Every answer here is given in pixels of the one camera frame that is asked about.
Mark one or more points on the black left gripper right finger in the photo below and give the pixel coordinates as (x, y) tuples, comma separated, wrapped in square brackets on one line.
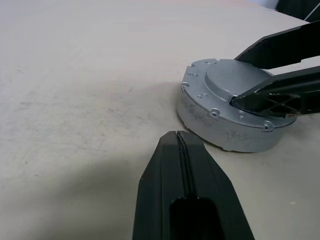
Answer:
[(212, 180)]

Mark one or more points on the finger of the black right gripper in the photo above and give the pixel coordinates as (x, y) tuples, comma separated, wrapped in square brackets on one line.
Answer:
[(295, 85), (287, 47)]

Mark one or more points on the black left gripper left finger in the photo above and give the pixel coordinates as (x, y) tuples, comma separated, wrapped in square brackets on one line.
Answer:
[(155, 190)]

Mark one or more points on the silver motor housing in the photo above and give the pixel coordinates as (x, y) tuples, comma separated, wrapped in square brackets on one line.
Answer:
[(225, 140)]

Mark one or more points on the silver motor lid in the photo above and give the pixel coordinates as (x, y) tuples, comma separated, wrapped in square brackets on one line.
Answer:
[(220, 77)]

